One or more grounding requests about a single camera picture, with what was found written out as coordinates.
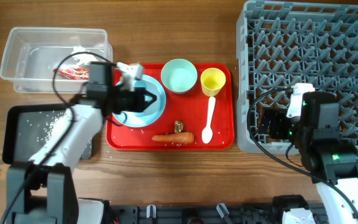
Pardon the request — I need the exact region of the mint green bowl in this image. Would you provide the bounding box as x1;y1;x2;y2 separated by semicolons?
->
160;58;198;94

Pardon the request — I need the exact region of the brown food scrap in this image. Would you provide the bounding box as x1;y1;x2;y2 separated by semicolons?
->
174;121;184;133

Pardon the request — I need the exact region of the red plastic tray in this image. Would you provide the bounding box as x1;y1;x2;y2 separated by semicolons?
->
106;63;235;151

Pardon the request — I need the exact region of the grey dishwasher rack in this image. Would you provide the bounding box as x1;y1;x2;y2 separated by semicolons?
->
236;1;358;154

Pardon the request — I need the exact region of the yellow plastic cup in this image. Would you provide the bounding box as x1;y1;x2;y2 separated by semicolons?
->
200;68;226;96

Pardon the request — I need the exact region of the rice and food waste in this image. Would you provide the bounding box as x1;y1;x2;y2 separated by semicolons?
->
27;110;65;144

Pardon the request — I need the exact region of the white plastic spoon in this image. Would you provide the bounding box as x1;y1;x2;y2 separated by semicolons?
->
201;96;216;144

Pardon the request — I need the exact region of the crumpled white tissue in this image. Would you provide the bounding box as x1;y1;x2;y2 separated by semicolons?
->
71;45;98;67

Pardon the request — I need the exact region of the clear plastic bin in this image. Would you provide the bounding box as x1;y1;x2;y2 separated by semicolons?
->
0;27;113;93

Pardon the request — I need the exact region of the red foil wrapper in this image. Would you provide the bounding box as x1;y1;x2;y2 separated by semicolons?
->
53;67;90;80

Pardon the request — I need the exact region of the orange carrot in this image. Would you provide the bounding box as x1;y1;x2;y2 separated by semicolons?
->
152;132;195;144

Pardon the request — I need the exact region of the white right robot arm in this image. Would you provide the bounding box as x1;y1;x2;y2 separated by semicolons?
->
258;89;358;223

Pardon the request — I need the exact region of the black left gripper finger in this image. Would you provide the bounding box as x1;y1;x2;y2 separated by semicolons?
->
144;101;157;112
144;88;157;101

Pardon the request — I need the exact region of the black tray bin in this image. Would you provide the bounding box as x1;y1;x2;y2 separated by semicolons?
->
2;104;102;169

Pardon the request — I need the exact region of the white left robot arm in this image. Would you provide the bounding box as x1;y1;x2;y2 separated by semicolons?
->
1;62;151;223

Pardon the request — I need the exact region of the light blue plate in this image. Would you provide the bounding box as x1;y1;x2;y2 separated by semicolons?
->
112;75;167;128

